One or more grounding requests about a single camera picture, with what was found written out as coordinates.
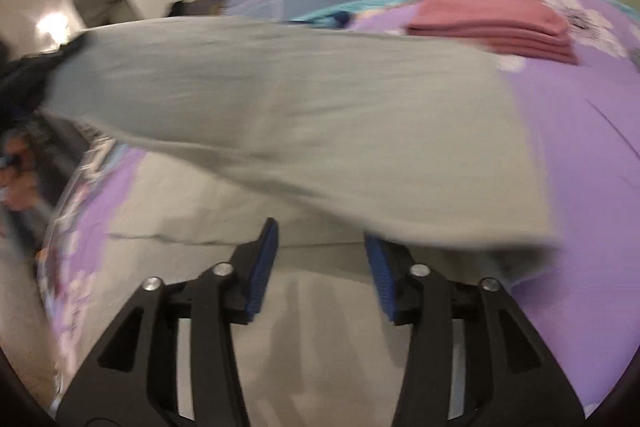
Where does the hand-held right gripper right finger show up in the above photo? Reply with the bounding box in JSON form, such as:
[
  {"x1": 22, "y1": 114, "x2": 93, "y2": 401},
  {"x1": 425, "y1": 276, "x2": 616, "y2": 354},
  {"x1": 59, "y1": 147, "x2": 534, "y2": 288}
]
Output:
[{"x1": 362, "y1": 232, "x2": 586, "y2": 427}]

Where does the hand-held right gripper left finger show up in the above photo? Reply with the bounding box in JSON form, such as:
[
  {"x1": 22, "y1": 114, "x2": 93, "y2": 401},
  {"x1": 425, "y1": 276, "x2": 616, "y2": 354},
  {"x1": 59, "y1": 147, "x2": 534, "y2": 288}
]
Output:
[{"x1": 55, "y1": 217, "x2": 281, "y2": 427}]

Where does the beige garment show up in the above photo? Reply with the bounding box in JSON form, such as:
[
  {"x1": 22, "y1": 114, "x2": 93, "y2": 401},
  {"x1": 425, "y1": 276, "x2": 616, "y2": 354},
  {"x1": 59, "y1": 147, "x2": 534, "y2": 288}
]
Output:
[{"x1": 107, "y1": 147, "x2": 526, "y2": 427}]

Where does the light grey small garment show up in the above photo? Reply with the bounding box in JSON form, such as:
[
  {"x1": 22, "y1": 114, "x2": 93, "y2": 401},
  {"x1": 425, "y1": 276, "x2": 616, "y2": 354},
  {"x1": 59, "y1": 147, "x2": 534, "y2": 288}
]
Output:
[{"x1": 40, "y1": 14, "x2": 561, "y2": 258}]

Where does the folded pink clothes stack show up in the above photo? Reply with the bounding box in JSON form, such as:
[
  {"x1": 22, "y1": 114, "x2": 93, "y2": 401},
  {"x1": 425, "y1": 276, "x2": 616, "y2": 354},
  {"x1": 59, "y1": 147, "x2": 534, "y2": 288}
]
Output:
[{"x1": 405, "y1": 0, "x2": 581, "y2": 65}]

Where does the person's left hand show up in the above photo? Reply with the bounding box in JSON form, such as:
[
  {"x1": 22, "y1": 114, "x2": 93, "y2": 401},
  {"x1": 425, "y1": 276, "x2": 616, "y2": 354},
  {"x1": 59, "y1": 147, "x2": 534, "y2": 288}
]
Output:
[{"x1": 0, "y1": 132, "x2": 36, "y2": 212}]

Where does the purple floral bedsheet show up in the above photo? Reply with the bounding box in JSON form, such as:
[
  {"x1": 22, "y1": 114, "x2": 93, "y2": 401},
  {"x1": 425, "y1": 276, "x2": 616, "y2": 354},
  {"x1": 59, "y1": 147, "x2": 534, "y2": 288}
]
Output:
[{"x1": 37, "y1": 0, "x2": 640, "y2": 413}]

